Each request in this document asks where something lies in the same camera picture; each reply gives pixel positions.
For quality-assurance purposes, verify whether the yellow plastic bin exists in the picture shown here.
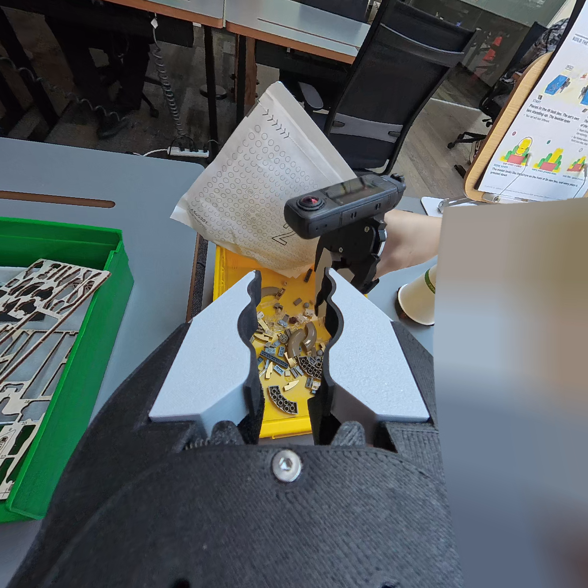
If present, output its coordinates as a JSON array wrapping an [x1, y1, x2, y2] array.
[[213, 243, 369, 440]]

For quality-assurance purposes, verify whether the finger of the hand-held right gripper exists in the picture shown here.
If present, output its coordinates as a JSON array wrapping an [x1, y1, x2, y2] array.
[[314, 247, 330, 319]]

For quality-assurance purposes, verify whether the wooden document stand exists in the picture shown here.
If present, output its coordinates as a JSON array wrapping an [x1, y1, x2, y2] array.
[[463, 50, 588, 204]]

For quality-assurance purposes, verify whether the grey desk with wooden edge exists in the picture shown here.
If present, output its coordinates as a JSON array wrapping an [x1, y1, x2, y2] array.
[[103, 0, 373, 148]]

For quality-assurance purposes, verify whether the printed instruction sheet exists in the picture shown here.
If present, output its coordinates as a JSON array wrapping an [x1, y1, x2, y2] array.
[[477, 0, 588, 201]]

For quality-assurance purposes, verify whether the white paper bag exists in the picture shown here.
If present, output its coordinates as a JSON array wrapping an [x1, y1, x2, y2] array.
[[170, 81, 358, 279]]

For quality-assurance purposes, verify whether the black coiled cable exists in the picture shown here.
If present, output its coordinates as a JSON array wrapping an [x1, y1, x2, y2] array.
[[149, 11, 185, 141]]

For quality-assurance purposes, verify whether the green plastic bin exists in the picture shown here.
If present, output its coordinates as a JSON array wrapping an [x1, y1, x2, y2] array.
[[0, 216, 135, 524]]

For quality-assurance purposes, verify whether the laser-cut wooden sheet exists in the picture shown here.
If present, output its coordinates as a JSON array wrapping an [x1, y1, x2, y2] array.
[[0, 258, 112, 501]]

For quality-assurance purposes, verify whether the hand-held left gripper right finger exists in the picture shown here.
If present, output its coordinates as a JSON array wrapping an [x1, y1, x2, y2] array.
[[308, 268, 431, 445]]

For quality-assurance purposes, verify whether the white paper cup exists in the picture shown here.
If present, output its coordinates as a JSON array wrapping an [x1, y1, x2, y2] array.
[[396, 263, 437, 327]]

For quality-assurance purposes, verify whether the pile of lego pieces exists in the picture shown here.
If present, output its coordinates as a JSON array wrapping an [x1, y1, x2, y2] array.
[[249, 270, 332, 415]]

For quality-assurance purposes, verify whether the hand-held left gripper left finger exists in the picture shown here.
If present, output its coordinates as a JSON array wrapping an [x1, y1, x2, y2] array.
[[148, 270, 266, 445]]

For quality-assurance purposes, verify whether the black mesh office chair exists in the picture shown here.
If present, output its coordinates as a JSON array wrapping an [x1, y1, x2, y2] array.
[[323, 0, 477, 172]]

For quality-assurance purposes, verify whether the person's right forearm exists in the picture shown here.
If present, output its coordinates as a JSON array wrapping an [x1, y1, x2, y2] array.
[[376, 210, 443, 277]]

